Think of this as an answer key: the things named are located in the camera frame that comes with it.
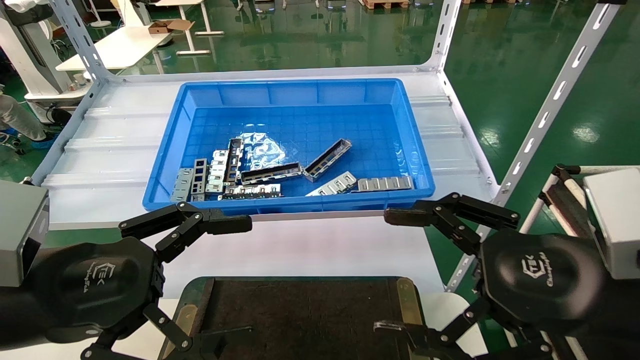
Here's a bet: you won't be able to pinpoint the white work table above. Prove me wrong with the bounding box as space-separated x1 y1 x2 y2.
56 26 173 72

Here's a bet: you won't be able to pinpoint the dark metal channel part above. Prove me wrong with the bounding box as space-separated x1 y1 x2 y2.
240 162 304 186
223 138 244 186

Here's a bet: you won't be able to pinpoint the open cardboard box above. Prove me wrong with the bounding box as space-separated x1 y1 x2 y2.
148 20 195 35

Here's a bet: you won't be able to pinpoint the black container tray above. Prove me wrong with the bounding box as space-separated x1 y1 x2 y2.
157 276 426 360

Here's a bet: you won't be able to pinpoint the white round stand base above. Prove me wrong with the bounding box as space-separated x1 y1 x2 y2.
89 0 113 28

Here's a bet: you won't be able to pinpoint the white metal shelving rack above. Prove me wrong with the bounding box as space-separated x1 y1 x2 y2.
30 0 626 293

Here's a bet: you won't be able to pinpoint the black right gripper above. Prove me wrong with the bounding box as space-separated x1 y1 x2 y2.
374 192 608 360

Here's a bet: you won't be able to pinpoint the clear plastic bag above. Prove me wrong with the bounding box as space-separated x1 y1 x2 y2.
240 132 287 171

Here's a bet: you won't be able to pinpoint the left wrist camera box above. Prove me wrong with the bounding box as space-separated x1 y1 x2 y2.
0 180 50 288

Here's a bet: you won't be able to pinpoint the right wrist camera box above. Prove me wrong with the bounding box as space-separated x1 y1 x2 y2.
582 167 640 281

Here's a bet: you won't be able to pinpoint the blue plastic bin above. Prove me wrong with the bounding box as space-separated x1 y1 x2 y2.
142 78 436 217

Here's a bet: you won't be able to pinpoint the grey metal channel part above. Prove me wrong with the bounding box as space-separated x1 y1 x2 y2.
303 138 352 183

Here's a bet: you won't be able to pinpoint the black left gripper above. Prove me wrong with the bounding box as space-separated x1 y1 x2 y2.
30 201 254 360

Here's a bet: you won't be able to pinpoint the person leg white trousers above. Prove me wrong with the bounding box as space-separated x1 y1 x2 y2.
0 92 48 143

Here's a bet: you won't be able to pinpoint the white table with legs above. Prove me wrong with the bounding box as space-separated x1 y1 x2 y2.
150 0 225 56

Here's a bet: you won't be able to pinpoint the white cart black grip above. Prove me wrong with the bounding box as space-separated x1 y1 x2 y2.
520 164 640 360

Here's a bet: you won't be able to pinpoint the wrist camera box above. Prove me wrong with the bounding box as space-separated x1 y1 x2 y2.
0 180 50 288
582 167 640 281

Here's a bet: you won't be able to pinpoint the wooden pallet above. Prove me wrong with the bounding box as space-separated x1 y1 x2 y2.
362 0 411 10

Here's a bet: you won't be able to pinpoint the white machine housing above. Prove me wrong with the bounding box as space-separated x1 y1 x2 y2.
0 0 93 108

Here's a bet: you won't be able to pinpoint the grey flat metal part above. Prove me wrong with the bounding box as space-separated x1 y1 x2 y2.
357 175 414 193
171 168 194 203

